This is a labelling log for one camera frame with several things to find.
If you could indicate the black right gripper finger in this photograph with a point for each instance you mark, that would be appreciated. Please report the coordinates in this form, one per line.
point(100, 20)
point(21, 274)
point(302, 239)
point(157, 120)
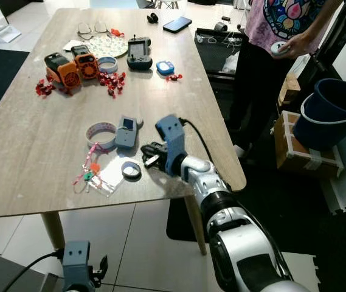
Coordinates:
point(152, 163)
point(150, 148)

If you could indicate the white round controller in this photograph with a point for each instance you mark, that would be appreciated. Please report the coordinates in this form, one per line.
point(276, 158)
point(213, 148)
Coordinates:
point(278, 48)

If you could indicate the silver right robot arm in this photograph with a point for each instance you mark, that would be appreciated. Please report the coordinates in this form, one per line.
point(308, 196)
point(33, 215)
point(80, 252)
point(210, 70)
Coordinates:
point(245, 255)

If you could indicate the person's left forearm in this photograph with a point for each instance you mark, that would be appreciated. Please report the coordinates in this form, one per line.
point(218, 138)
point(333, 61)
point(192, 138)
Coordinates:
point(321, 21)

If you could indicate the keys with pink ribbon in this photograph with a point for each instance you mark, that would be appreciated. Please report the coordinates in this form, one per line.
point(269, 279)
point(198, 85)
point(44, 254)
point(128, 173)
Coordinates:
point(86, 176)

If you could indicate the person's left hand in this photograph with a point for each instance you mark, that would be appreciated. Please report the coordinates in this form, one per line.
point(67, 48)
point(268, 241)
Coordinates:
point(299, 45)

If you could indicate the grey handheld device with screen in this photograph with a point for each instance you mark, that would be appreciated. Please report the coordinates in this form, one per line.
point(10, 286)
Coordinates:
point(125, 139)

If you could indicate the clear plastic card sleeve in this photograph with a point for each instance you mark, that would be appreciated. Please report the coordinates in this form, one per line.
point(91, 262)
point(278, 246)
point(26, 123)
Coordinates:
point(112, 176)

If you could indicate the large pink patterned tape roll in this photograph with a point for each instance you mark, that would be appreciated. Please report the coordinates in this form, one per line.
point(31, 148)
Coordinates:
point(90, 137)

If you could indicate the red wrapped candy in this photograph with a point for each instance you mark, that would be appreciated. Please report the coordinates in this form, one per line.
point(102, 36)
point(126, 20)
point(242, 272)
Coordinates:
point(41, 91)
point(112, 92)
point(105, 79)
point(174, 76)
point(48, 84)
point(120, 78)

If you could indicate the small blue device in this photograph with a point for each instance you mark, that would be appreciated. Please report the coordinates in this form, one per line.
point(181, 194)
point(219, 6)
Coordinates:
point(165, 67)

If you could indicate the black handheld console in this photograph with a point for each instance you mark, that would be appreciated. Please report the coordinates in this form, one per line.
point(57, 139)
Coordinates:
point(139, 61)

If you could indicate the orange black handheld device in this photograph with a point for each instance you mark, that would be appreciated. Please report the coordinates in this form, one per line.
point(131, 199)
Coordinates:
point(60, 70)
point(86, 64)

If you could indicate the black open crate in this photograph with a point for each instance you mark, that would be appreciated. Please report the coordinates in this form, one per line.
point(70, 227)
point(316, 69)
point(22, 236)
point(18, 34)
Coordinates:
point(206, 55)

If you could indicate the round patterned plate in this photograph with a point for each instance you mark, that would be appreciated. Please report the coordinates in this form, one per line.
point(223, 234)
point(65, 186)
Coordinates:
point(109, 45)

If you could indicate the light wooden table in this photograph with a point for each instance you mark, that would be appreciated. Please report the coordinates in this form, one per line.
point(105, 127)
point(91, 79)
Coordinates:
point(39, 152)

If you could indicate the white plastic bag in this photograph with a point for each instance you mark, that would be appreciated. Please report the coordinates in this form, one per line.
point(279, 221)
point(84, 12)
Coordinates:
point(231, 63)

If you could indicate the small orange clip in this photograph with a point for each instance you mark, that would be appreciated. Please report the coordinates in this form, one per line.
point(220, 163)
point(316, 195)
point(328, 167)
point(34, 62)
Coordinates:
point(117, 31)

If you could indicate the person in pink shirt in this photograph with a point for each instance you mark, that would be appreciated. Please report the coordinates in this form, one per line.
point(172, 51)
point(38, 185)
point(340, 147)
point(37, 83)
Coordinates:
point(255, 79)

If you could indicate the black smartphone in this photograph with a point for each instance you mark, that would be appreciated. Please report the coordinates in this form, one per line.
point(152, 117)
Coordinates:
point(177, 24)

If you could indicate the taped cardboard box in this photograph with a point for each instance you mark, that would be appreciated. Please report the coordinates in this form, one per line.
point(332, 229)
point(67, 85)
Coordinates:
point(294, 158)

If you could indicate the white paper card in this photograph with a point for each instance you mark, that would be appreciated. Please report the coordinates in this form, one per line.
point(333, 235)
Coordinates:
point(72, 45)

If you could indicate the small black round object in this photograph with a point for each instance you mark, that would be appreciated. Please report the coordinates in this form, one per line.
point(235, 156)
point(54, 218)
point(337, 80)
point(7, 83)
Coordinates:
point(152, 17)

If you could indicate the thin framed glasses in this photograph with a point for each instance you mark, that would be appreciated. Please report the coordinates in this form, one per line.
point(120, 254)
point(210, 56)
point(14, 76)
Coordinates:
point(93, 25)

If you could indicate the small dark tape roll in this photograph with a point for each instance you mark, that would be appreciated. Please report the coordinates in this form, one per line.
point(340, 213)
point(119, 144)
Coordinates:
point(221, 26)

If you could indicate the small brown box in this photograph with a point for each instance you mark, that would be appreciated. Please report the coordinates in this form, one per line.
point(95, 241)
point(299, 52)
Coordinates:
point(289, 90)

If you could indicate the dark blue bucket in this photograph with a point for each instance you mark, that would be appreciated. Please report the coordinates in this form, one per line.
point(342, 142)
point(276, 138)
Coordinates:
point(325, 131)

